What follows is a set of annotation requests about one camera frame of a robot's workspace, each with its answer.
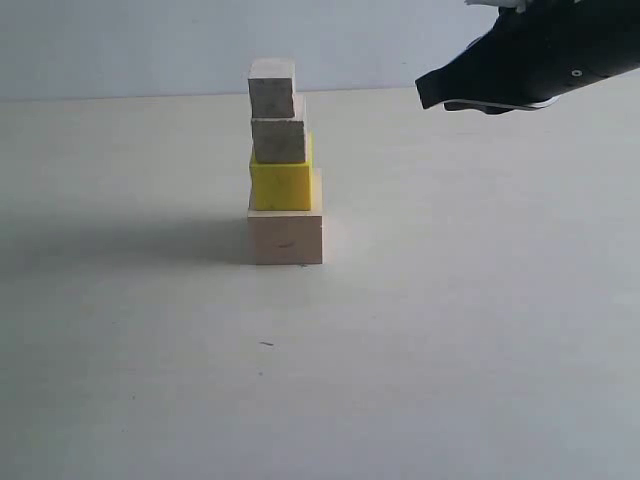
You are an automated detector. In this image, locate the medium wooden cube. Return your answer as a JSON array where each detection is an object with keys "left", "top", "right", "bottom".
[{"left": 251, "top": 94, "right": 307, "bottom": 164}]

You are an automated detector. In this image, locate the small wooden cube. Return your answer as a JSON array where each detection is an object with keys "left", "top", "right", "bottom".
[{"left": 248, "top": 57, "right": 295, "bottom": 119}]

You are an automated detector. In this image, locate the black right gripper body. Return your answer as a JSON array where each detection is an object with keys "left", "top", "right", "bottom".
[{"left": 415, "top": 1, "right": 639, "bottom": 111}]

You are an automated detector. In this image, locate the white tape strip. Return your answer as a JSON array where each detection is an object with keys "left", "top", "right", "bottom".
[{"left": 464, "top": 0, "right": 531, "bottom": 13}]

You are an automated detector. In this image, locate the yellow block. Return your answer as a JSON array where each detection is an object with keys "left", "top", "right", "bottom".
[{"left": 249, "top": 133, "right": 314, "bottom": 212}]

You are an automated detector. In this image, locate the large wooden cube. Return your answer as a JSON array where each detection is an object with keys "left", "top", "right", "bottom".
[{"left": 246, "top": 167, "right": 325, "bottom": 266}]

